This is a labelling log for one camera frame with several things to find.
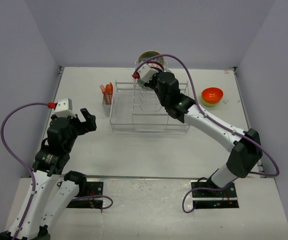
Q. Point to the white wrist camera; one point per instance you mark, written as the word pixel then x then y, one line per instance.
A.
pixel 145 73
pixel 64 108

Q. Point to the yellow patterned bowl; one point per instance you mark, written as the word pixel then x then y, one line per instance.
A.
pixel 142 85

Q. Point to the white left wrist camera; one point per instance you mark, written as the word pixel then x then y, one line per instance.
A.
pixel 64 108

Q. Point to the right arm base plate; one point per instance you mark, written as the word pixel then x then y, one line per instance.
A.
pixel 225 199

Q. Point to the blue zigzag patterned bowl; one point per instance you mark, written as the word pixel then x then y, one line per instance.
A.
pixel 154 55

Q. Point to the orange bowl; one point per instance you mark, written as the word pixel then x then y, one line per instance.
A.
pixel 212 94

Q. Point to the orange plastic fork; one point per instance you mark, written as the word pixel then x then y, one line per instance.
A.
pixel 102 89

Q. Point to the red rimmed patterned bowl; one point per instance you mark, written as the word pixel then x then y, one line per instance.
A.
pixel 156 65

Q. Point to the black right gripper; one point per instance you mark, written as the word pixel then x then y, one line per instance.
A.
pixel 150 84

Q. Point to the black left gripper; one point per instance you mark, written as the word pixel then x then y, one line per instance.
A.
pixel 89 118

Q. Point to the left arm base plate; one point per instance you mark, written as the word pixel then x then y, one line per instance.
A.
pixel 92 188

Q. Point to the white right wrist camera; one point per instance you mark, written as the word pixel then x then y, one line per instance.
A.
pixel 145 73

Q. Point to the lime green bowl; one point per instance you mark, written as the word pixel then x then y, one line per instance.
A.
pixel 210 103

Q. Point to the white wire dish rack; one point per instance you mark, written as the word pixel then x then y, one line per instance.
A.
pixel 138 110

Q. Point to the orange plastic knife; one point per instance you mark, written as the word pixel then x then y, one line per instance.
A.
pixel 110 92

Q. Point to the white cutlery caddy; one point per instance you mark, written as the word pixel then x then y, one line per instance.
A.
pixel 106 108

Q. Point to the orange plastic spoon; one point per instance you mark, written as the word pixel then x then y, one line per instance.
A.
pixel 107 92

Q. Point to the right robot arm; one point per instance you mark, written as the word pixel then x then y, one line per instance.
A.
pixel 243 146

